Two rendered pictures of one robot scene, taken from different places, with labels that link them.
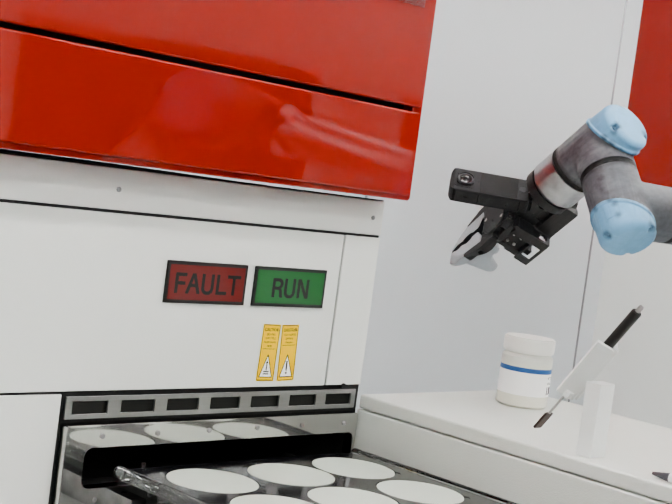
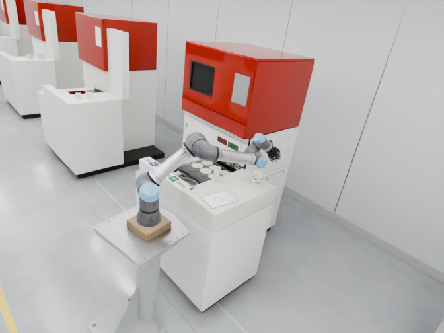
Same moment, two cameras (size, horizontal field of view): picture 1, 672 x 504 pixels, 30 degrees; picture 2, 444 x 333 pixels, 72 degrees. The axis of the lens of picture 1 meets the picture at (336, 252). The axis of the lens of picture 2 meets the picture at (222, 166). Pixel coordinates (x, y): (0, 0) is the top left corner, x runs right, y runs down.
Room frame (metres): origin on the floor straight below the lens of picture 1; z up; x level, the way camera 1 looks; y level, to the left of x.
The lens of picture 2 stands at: (1.38, -2.28, 2.09)
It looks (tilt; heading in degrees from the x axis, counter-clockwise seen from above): 27 degrees down; 88
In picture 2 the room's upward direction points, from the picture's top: 8 degrees clockwise
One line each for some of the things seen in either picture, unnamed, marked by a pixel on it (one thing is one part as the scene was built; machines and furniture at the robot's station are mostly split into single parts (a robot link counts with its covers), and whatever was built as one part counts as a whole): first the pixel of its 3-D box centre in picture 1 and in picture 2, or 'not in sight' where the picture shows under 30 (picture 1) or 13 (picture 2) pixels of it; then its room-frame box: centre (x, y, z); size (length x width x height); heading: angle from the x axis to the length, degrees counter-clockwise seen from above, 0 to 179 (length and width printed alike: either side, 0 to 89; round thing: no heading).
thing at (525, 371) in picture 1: (525, 370); (257, 178); (1.72, -0.28, 1.01); 0.07 x 0.07 x 0.10
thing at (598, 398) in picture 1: (586, 395); (217, 172); (1.42, -0.31, 1.03); 0.06 x 0.04 x 0.13; 45
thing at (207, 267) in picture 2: not in sight; (196, 228); (1.31, -0.18, 0.41); 0.97 x 0.64 x 0.82; 135
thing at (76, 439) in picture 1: (219, 456); (222, 164); (1.47, 0.10, 0.89); 0.44 x 0.02 x 0.10; 135
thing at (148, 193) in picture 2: not in sight; (148, 196); (1.03, -0.73, 1.04); 0.13 x 0.12 x 0.14; 112
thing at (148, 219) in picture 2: not in sight; (148, 212); (1.03, -0.73, 0.93); 0.15 x 0.15 x 0.10
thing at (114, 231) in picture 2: not in sight; (145, 236); (1.01, -0.75, 0.75); 0.45 x 0.44 x 0.13; 54
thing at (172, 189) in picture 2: not in sight; (163, 180); (1.03, -0.26, 0.89); 0.55 x 0.09 x 0.14; 135
